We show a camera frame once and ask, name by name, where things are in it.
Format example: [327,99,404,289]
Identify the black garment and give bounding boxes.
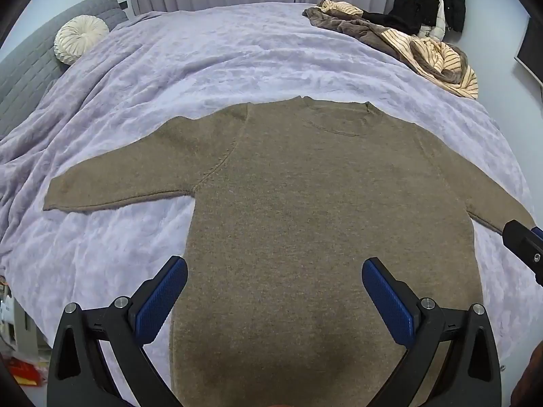
[362,11,418,37]

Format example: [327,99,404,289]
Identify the purple fleece blanket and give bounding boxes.
[0,2,535,395]

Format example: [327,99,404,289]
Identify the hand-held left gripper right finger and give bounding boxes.
[361,256,503,407]

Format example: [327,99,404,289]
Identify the white garment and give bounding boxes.
[418,0,446,43]

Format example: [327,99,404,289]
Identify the grey bedside cabinet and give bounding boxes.
[13,299,40,352]

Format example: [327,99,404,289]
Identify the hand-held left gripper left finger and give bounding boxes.
[46,255,188,407]

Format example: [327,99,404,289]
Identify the round white pleated pillow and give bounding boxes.
[54,15,110,65]

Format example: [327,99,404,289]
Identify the wall monitor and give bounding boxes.
[514,15,543,90]

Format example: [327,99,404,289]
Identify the brown knit sweater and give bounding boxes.
[42,97,536,407]

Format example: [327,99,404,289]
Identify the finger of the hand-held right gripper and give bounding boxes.
[503,219,543,287]

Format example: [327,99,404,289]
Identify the grey quilted headboard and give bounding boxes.
[0,0,129,138]

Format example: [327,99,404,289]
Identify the red box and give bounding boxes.
[6,356,47,386]

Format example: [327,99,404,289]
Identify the brown cream striped blanket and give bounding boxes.
[302,0,479,100]

